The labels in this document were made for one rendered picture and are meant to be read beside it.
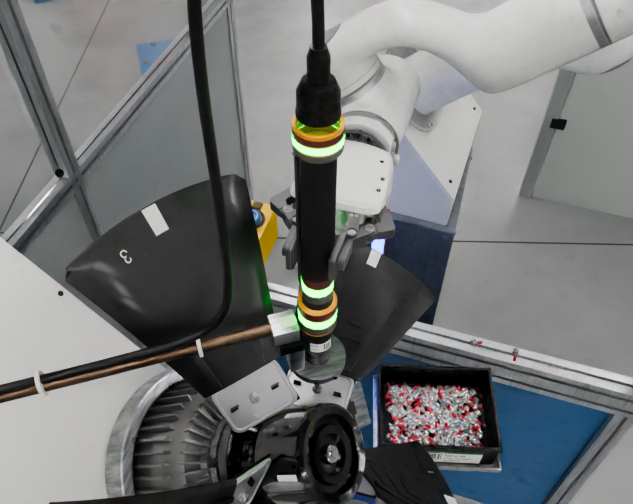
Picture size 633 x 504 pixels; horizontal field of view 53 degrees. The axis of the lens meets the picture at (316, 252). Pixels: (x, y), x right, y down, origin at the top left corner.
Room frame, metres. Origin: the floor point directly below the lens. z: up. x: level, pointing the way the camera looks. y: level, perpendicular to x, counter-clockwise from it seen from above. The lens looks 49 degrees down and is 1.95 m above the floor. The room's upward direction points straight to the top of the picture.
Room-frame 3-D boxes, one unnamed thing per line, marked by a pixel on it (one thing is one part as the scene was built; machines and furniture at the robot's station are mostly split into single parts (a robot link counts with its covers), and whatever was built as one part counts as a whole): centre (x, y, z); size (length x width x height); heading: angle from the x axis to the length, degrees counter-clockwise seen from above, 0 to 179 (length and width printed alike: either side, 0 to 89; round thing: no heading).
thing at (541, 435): (0.73, -0.21, 0.45); 0.82 x 0.01 x 0.66; 72
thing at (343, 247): (0.42, -0.04, 1.46); 0.07 x 0.03 x 0.03; 162
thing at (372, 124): (0.58, -0.05, 1.46); 0.09 x 0.03 x 0.08; 72
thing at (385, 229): (0.47, -0.06, 1.46); 0.08 x 0.06 x 0.01; 42
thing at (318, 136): (0.42, 0.00, 1.61); 0.04 x 0.04 x 0.03
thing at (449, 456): (0.55, -0.22, 0.85); 0.22 x 0.17 x 0.07; 87
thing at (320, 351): (0.42, 0.00, 1.46); 0.04 x 0.04 x 0.46
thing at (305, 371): (0.41, 0.01, 1.31); 0.09 x 0.07 x 0.10; 107
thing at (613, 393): (0.73, -0.21, 0.82); 0.90 x 0.04 x 0.08; 72
